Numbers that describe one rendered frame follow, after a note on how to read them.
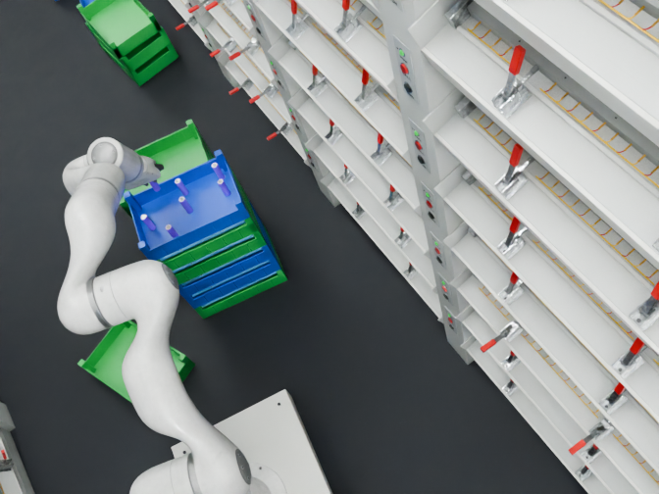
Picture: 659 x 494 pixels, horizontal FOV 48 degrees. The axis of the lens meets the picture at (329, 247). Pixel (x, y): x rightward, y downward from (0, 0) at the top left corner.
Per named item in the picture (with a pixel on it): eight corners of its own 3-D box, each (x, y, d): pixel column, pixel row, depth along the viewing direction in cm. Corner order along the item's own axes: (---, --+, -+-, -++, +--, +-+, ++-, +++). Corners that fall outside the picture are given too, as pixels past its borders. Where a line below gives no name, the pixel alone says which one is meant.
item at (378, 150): (429, 224, 160) (406, 203, 149) (286, 70, 191) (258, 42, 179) (499, 158, 157) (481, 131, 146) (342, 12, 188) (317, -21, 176)
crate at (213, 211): (151, 263, 204) (138, 249, 197) (134, 208, 214) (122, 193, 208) (250, 217, 204) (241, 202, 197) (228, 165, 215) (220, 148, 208)
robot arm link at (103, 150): (110, 188, 180) (145, 174, 180) (89, 179, 167) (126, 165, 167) (99, 157, 181) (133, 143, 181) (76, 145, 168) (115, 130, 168)
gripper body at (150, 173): (113, 188, 183) (128, 194, 194) (151, 172, 182) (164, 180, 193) (103, 160, 183) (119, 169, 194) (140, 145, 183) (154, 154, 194)
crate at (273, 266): (194, 309, 231) (184, 299, 224) (177, 259, 242) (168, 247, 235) (281, 269, 232) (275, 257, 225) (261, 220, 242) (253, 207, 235)
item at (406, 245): (443, 298, 194) (426, 286, 182) (320, 156, 224) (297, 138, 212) (501, 245, 190) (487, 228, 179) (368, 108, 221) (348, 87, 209)
